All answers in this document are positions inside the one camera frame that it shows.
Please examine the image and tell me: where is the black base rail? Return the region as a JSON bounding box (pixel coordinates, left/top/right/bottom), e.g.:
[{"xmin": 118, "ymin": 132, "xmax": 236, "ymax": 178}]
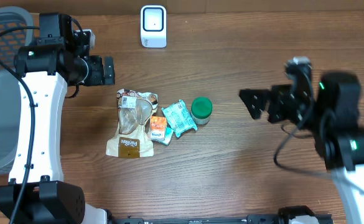
[{"xmin": 110, "ymin": 205, "xmax": 334, "ymax": 224}]

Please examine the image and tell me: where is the small teal white packet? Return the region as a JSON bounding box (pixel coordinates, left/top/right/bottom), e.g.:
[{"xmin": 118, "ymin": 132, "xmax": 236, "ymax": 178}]
[{"xmin": 161, "ymin": 127, "xmax": 174, "ymax": 146}]

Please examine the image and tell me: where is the grey plastic shopping basket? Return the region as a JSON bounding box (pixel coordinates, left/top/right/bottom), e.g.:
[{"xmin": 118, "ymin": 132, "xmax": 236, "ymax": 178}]
[{"xmin": 0, "ymin": 6, "xmax": 35, "ymax": 175}]

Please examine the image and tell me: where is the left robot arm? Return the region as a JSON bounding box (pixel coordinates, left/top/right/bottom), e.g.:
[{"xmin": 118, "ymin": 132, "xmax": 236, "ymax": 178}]
[{"xmin": 0, "ymin": 13, "xmax": 115, "ymax": 223}]

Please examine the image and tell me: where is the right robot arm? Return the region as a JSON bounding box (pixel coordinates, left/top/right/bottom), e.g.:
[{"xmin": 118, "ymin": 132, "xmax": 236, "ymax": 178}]
[{"xmin": 239, "ymin": 72, "xmax": 364, "ymax": 223}]

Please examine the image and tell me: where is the teal white snack packet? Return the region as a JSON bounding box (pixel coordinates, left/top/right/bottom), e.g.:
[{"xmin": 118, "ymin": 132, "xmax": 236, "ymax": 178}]
[{"xmin": 162, "ymin": 100, "xmax": 198, "ymax": 138}]

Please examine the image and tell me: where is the clear brown bread bag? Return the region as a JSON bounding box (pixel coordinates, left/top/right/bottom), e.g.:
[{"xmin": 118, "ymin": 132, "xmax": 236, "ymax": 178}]
[{"xmin": 106, "ymin": 89, "xmax": 158, "ymax": 159}]

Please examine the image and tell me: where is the green lid white jar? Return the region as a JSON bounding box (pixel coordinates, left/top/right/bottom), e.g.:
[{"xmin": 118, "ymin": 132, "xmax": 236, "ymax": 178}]
[{"xmin": 191, "ymin": 96, "xmax": 213, "ymax": 125}]

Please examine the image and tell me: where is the white barcode scanner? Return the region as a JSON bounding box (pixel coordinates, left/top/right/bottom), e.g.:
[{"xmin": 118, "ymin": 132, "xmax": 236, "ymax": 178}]
[{"xmin": 140, "ymin": 5, "xmax": 167, "ymax": 49}]

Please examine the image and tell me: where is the orange snack packet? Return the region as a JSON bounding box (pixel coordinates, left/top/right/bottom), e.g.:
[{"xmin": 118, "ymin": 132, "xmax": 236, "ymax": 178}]
[{"xmin": 149, "ymin": 116, "xmax": 167, "ymax": 141}]

